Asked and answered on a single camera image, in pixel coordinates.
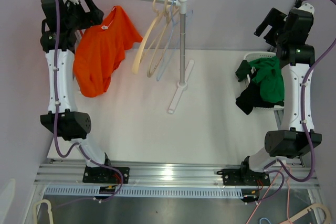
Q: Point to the aluminium mounting rail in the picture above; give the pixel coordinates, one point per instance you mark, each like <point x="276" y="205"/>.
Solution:
<point x="70" y="172"/>

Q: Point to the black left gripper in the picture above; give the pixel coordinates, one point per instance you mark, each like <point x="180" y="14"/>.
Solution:
<point x="94" y="16"/>

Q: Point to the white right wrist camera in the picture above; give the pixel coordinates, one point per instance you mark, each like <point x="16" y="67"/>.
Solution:
<point x="301" y="5"/>

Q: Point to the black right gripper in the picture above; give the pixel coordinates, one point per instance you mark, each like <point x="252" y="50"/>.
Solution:
<point x="274" y="19"/>

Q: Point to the green and white t shirt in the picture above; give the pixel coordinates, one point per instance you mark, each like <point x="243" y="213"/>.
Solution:
<point x="244" y="71"/>

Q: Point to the orange tank top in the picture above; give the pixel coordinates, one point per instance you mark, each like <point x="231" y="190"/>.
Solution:
<point x="101" y="50"/>

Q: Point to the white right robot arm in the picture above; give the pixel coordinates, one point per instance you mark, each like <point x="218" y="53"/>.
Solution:
<point x="297" y="136"/>

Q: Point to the pink hanger on floor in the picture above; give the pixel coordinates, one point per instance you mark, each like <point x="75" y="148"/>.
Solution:
<point x="288" y="198"/>

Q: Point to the bright green t shirt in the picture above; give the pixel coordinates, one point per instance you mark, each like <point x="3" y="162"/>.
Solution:
<point x="269" y="78"/>

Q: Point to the beige hanger on floor right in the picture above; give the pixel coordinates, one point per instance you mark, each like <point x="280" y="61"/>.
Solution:
<point x="327" y="216"/>

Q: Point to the black t shirt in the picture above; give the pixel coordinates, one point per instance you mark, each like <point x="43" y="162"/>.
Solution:
<point x="250" y="98"/>

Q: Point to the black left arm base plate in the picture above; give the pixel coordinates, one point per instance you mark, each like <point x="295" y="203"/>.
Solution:
<point x="99" y="175"/>

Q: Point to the white metal clothes rack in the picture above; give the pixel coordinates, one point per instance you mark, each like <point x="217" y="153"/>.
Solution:
<point x="176" y="13"/>

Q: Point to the white perforated plastic basket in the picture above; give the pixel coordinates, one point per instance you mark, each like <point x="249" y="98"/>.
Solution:
<point x="254" y="55"/>

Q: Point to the white slotted cable duct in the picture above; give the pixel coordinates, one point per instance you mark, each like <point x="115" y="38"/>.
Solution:
<point x="137" y="191"/>

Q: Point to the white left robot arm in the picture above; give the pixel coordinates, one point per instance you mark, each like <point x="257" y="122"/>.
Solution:
<point x="70" y="128"/>

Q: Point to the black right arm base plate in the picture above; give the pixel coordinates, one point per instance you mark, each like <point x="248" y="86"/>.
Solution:
<point x="240" y="177"/>

